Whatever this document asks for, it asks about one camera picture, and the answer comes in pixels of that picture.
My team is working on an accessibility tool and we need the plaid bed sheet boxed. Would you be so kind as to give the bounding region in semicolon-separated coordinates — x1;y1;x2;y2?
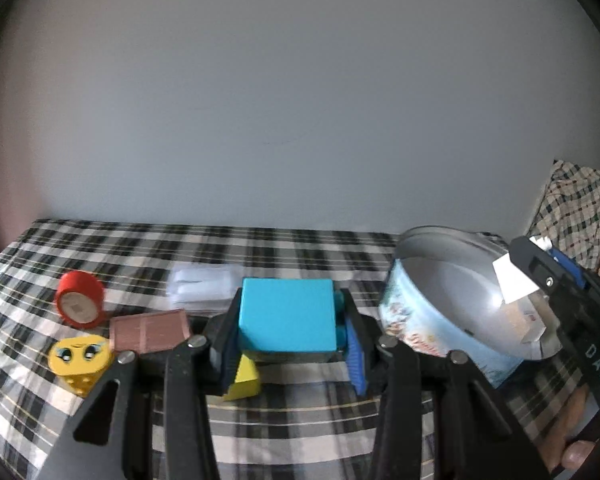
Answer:
0;218;600;480

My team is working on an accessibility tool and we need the brown block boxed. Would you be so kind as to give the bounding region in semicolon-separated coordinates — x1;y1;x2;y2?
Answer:
110;310;190;353

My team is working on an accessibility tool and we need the yellow face toy block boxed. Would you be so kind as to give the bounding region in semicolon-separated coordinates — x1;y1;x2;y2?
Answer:
48;335;116;398

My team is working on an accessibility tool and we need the cyan studded block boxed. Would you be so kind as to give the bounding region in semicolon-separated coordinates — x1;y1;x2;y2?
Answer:
236;277;349;361

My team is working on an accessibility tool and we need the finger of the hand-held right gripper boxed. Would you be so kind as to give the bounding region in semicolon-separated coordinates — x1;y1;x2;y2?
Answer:
550;247;600;292
510;236;588;322

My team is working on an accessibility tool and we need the white folded plastic bag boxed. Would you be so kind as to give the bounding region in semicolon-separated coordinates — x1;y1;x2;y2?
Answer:
167;262;243;317

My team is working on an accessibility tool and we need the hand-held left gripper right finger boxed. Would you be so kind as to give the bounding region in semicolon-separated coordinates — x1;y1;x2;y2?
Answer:
340;287;551;480

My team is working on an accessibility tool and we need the person's right hand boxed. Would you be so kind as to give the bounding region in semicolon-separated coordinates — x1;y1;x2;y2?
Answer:
539;389;600;472

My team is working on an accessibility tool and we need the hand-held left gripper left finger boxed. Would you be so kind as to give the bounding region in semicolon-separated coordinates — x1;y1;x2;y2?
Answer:
39;287;244;480

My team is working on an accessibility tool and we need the round printed metal tin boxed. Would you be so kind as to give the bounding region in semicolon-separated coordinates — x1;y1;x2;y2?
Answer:
378;226;563;388

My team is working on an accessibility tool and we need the plaid hanging cloth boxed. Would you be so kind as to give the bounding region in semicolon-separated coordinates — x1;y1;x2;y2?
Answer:
529;160;600;277

